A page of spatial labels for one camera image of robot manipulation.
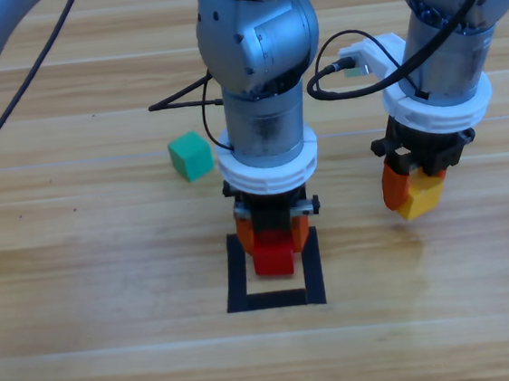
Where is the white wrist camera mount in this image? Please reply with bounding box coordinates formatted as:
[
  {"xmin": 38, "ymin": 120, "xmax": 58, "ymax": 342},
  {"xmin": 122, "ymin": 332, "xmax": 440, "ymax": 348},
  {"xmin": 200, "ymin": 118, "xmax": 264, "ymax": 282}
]
[
  {"xmin": 214, "ymin": 119, "xmax": 323, "ymax": 200},
  {"xmin": 336, "ymin": 23, "xmax": 497, "ymax": 145}
]

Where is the green wooden block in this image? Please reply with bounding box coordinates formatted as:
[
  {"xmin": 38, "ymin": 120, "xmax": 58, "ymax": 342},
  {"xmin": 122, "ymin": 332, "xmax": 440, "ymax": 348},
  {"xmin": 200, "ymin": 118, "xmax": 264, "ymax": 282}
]
[{"xmin": 166, "ymin": 129, "xmax": 216, "ymax": 185}]

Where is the red wooden block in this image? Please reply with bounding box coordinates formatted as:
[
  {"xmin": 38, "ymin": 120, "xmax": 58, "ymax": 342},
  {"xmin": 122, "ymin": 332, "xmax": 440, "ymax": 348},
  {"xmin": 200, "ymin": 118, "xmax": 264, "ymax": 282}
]
[{"xmin": 249, "ymin": 227, "xmax": 297, "ymax": 281}]

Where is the black tape square outline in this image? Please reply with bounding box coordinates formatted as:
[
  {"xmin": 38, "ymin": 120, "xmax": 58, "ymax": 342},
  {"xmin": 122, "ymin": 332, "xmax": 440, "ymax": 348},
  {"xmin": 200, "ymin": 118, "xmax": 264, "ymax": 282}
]
[{"xmin": 218, "ymin": 224, "xmax": 329, "ymax": 315}]

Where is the black hanging arm cable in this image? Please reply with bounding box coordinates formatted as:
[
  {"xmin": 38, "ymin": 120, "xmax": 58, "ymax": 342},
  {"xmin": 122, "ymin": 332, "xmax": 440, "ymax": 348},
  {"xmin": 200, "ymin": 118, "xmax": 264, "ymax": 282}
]
[{"xmin": 0, "ymin": 0, "xmax": 99, "ymax": 186}]

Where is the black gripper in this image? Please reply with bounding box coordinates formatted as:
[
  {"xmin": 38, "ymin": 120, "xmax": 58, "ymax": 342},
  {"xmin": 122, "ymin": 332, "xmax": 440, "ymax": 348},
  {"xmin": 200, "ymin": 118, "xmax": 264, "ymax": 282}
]
[
  {"xmin": 221, "ymin": 172, "xmax": 326, "ymax": 261},
  {"xmin": 367, "ymin": 108, "xmax": 485, "ymax": 214}
]

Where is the yellow wooden block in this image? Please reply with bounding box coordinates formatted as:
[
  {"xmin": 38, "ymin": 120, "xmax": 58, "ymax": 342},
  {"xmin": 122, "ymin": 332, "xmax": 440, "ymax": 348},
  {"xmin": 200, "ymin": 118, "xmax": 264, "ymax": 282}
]
[{"xmin": 392, "ymin": 172, "xmax": 449, "ymax": 222}]

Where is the thin black gripper wire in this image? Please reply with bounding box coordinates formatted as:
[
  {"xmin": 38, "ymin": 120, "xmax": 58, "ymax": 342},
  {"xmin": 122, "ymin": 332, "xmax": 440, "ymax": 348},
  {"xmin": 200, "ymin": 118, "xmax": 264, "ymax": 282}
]
[{"xmin": 197, "ymin": 65, "xmax": 235, "ymax": 156}]

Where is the black camera cable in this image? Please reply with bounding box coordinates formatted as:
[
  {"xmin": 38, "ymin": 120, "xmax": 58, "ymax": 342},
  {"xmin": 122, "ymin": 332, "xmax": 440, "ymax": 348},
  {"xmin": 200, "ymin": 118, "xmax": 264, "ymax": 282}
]
[
  {"xmin": 145, "ymin": 69, "xmax": 225, "ymax": 114},
  {"xmin": 296, "ymin": 0, "xmax": 509, "ymax": 113}
]

